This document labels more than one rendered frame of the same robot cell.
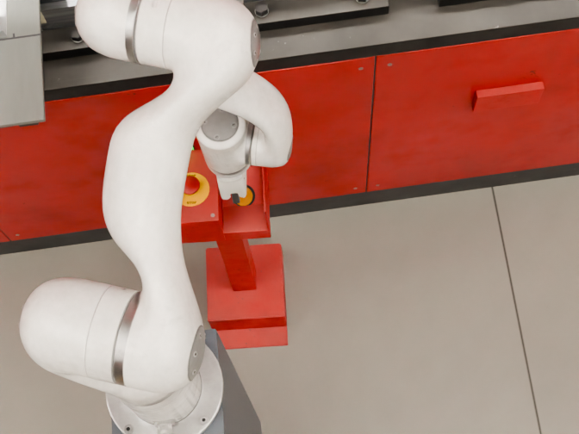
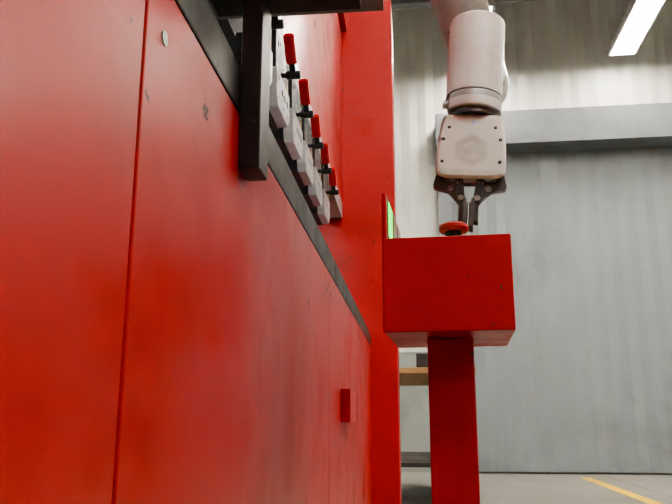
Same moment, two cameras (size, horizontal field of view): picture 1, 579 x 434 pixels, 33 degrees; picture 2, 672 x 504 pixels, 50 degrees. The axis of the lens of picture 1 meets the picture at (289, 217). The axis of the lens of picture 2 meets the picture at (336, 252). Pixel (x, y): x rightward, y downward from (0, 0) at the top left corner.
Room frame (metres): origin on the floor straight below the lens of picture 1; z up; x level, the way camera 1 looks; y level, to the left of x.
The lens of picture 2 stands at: (0.81, 1.13, 0.55)
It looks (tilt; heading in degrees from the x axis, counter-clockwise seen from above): 13 degrees up; 276
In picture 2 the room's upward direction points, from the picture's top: straight up
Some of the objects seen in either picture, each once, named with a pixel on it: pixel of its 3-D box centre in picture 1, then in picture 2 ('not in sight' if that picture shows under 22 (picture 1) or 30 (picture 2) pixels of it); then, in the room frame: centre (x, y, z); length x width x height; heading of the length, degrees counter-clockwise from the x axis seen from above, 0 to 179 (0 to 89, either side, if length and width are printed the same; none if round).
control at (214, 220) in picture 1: (216, 189); (448, 274); (0.77, 0.14, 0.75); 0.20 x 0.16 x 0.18; 86
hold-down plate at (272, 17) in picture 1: (312, 9); not in sight; (1.06, -0.10, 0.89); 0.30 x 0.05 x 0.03; 90
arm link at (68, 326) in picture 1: (103, 340); not in sight; (0.34, 0.27, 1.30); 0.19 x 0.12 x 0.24; 70
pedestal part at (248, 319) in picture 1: (246, 296); not in sight; (0.74, 0.14, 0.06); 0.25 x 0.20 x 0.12; 176
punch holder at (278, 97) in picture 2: not in sight; (264, 81); (1.12, -0.27, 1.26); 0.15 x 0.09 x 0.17; 90
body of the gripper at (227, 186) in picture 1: (232, 164); (471, 147); (0.72, 0.09, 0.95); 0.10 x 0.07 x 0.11; 176
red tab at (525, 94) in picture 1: (507, 96); (348, 406); (0.96, -0.52, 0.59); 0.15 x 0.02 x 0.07; 90
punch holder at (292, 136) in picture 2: not in sight; (280, 119); (1.12, -0.47, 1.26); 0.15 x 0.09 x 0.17; 90
